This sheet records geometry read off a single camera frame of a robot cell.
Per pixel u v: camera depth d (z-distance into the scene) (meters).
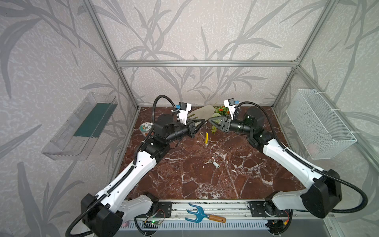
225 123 0.60
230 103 0.62
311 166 0.44
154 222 0.71
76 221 0.36
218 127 0.63
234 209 0.75
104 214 0.37
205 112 1.16
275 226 0.74
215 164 0.89
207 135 0.65
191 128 0.57
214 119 0.67
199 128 0.63
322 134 0.63
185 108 0.59
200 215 0.72
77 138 0.64
